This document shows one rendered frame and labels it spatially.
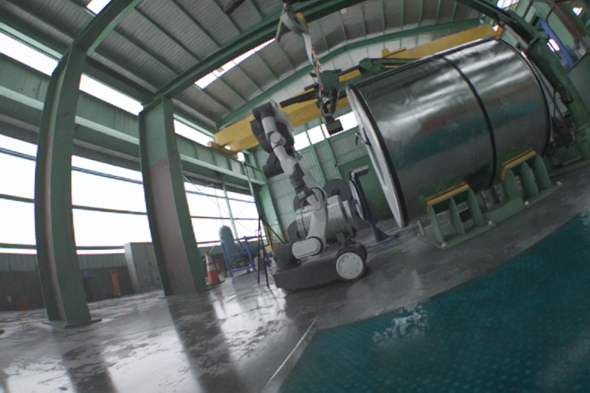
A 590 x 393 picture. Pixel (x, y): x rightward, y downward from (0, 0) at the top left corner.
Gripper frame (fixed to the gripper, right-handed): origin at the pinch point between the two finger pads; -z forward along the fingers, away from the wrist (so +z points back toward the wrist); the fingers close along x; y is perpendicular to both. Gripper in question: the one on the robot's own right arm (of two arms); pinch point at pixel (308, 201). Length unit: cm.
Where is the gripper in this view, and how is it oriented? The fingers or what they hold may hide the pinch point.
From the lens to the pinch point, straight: 169.7
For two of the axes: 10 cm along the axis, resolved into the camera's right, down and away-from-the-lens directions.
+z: -4.7, -8.3, 3.1
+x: 8.3, -5.3, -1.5
